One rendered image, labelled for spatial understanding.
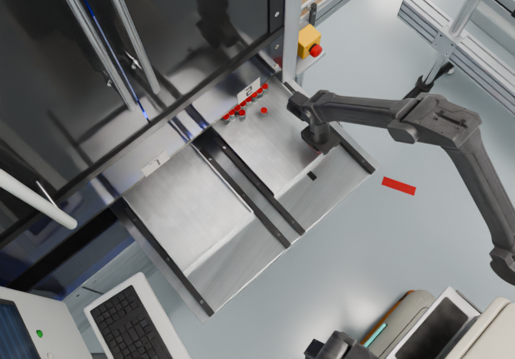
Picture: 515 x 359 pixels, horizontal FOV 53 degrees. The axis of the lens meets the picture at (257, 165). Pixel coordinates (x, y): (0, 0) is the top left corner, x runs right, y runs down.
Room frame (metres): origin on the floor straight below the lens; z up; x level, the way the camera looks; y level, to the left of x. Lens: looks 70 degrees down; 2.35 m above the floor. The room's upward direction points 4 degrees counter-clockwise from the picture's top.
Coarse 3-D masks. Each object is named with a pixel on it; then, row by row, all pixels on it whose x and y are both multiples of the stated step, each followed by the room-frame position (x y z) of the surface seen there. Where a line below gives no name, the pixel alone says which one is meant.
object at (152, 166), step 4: (164, 152) 0.53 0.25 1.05; (160, 156) 0.52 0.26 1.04; (164, 156) 0.53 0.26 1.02; (168, 156) 0.53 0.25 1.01; (160, 160) 0.52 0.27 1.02; (164, 160) 0.52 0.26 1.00; (148, 164) 0.50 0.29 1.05; (152, 164) 0.50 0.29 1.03; (156, 164) 0.51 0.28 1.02; (160, 164) 0.52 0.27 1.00; (144, 168) 0.49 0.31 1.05; (148, 168) 0.49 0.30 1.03; (152, 168) 0.50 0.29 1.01; (156, 168) 0.51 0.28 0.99; (144, 172) 0.49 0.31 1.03; (148, 172) 0.49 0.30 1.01; (152, 172) 0.50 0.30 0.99
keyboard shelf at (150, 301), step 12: (132, 276) 0.24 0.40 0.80; (144, 276) 0.24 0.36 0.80; (120, 288) 0.21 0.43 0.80; (144, 288) 0.20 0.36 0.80; (96, 300) 0.18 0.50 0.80; (144, 300) 0.17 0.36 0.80; (156, 300) 0.17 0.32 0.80; (84, 312) 0.14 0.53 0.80; (156, 312) 0.13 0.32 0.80; (96, 324) 0.11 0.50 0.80; (156, 324) 0.10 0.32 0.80; (168, 324) 0.09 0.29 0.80; (168, 336) 0.06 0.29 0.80; (108, 348) 0.04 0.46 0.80; (168, 348) 0.03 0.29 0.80; (180, 348) 0.03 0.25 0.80
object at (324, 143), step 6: (300, 132) 0.59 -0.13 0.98; (306, 132) 0.59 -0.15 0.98; (330, 132) 0.58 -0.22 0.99; (306, 138) 0.57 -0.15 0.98; (312, 138) 0.56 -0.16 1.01; (318, 138) 0.55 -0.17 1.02; (324, 138) 0.55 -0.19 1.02; (330, 138) 0.56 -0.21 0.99; (336, 138) 0.56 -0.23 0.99; (318, 144) 0.55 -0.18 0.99; (324, 144) 0.55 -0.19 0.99; (330, 144) 0.54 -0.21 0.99; (336, 144) 0.55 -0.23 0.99; (324, 150) 0.53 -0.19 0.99
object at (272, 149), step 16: (272, 80) 0.82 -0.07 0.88; (272, 96) 0.77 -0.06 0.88; (288, 96) 0.76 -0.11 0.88; (256, 112) 0.71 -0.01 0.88; (272, 112) 0.71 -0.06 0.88; (288, 112) 0.71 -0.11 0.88; (224, 128) 0.67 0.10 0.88; (240, 128) 0.66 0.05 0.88; (256, 128) 0.66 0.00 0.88; (272, 128) 0.66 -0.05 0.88; (288, 128) 0.65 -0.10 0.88; (240, 144) 0.61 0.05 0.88; (256, 144) 0.61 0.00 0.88; (272, 144) 0.60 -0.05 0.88; (288, 144) 0.60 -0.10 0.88; (304, 144) 0.59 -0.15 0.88; (256, 160) 0.55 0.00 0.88; (272, 160) 0.55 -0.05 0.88; (288, 160) 0.55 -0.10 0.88; (304, 160) 0.54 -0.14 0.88; (256, 176) 0.50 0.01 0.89; (272, 176) 0.50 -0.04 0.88; (288, 176) 0.49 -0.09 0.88; (272, 192) 0.44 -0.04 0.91
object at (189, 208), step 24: (192, 144) 0.61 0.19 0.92; (168, 168) 0.55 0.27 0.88; (192, 168) 0.54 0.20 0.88; (144, 192) 0.48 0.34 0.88; (168, 192) 0.47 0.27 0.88; (192, 192) 0.47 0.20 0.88; (216, 192) 0.46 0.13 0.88; (144, 216) 0.40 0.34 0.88; (168, 216) 0.39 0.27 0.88; (192, 216) 0.39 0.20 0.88; (216, 216) 0.39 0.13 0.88; (240, 216) 0.38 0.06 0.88; (168, 240) 0.32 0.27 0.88; (192, 240) 0.32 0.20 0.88; (216, 240) 0.31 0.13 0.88; (192, 264) 0.25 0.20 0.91
